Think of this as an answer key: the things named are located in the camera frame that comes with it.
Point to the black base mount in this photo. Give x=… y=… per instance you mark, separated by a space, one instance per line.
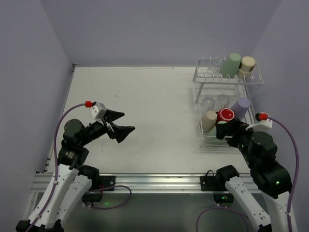
x=103 y=181
x=209 y=183

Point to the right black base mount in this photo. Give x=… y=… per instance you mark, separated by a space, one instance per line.
x=209 y=183

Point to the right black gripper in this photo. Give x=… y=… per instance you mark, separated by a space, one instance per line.
x=231 y=133

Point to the clear glass upper shelf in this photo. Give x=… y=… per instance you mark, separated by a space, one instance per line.
x=214 y=65

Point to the white wire dish rack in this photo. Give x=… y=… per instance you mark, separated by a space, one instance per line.
x=213 y=92

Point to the red mug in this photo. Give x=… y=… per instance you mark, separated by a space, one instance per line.
x=225 y=114

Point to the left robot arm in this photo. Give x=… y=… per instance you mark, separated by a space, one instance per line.
x=72 y=179

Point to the purple cup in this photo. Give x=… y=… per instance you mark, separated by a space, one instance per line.
x=241 y=107

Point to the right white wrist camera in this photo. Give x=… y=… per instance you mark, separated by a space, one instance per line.
x=262 y=125

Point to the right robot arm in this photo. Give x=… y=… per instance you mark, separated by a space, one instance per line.
x=272 y=179

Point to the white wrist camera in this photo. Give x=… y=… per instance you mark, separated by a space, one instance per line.
x=262 y=125
x=98 y=111

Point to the clear glass lower left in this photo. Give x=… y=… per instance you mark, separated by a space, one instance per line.
x=206 y=105

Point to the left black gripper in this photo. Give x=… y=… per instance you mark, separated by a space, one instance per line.
x=109 y=128

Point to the aluminium rail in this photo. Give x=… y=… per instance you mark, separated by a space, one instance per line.
x=152 y=183

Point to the cream cup with brown band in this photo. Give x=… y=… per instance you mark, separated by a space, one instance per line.
x=246 y=67

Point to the beige cup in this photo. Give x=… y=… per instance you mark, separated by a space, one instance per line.
x=209 y=120

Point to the clear glass lower right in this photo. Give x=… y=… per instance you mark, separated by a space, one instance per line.
x=222 y=101

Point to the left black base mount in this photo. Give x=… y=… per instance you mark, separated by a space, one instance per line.
x=103 y=181

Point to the clear glass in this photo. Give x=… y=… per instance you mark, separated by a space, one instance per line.
x=222 y=101
x=206 y=105

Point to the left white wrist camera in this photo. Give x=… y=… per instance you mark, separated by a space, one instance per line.
x=98 y=111

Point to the tall green cup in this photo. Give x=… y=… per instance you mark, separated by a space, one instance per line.
x=230 y=66

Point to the light green cup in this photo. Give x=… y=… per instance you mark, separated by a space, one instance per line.
x=212 y=139

